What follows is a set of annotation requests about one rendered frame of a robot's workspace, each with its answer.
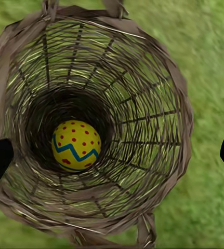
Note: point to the easter egg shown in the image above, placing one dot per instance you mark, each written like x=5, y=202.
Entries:
x=75, y=145

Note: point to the wicker basket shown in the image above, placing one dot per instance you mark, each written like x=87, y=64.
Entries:
x=46, y=203

